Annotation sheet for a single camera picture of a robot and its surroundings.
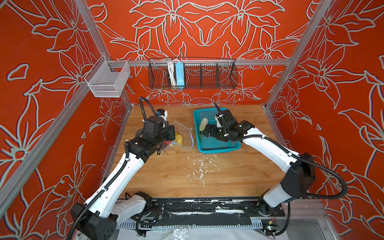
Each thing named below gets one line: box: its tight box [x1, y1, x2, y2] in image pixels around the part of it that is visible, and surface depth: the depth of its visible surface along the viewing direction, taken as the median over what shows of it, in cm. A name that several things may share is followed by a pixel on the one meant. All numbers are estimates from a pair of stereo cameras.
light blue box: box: [175, 62, 185, 87], surface depth 92 cm
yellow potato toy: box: [175, 132, 183, 146], surface depth 89 cm
